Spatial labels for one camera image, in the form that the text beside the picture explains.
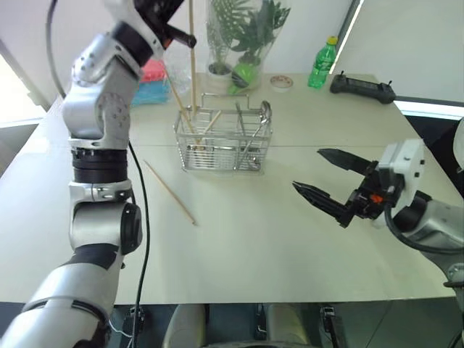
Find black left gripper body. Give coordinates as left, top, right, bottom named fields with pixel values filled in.
left=133, top=0, right=175, bottom=51

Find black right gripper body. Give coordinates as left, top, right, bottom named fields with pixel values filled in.
left=347, top=162, right=397, bottom=222

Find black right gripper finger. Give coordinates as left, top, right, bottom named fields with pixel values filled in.
left=316, top=147, right=378, bottom=174
left=291, top=181, right=355, bottom=229

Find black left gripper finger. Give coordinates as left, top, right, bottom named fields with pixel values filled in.
left=165, top=24, right=198, bottom=49

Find long wooden chopstick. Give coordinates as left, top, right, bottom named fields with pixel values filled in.
left=143, top=159, right=199, bottom=226
left=202, top=110, right=222, bottom=136
left=167, top=80, right=194, bottom=128
left=188, top=0, right=200, bottom=144

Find metal spoon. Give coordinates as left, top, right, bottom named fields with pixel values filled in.
left=237, top=100, right=273, bottom=170

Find clear plastic bag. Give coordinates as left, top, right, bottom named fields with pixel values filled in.
left=162, top=50, right=194, bottom=96

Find pink cloth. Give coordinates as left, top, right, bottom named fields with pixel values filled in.
left=138, top=59, right=170, bottom=85

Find white plant pot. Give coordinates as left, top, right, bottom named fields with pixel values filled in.
left=207, top=62, right=233, bottom=80

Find green plant in plastic wrap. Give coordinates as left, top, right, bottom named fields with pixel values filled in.
left=205, top=0, right=292, bottom=94

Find black remote controller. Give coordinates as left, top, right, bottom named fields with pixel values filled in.
left=328, top=70, right=397, bottom=105

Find green bottle with yellow cap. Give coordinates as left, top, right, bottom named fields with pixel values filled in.
left=307, top=35, right=339, bottom=90

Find roll of tape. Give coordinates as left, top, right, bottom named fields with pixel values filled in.
left=269, top=75, right=294, bottom=92

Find black table clamp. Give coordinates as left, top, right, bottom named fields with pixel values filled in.
left=253, top=304, right=268, bottom=340
left=123, top=306, right=146, bottom=348
left=319, top=306, right=344, bottom=348

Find grey rounded shape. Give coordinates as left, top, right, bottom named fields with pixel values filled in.
left=161, top=303, right=208, bottom=348
left=265, top=303, right=313, bottom=348

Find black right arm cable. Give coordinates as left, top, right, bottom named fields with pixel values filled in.
left=384, top=201, right=464, bottom=255

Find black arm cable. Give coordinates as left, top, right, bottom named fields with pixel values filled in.
left=44, top=0, right=152, bottom=348
left=384, top=201, right=464, bottom=255

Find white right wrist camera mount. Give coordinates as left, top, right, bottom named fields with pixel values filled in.
left=376, top=138, right=426, bottom=208

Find silver wire basket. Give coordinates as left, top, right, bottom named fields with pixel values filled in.
left=173, top=92, right=274, bottom=172

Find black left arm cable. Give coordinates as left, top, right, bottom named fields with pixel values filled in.
left=44, top=0, right=152, bottom=348

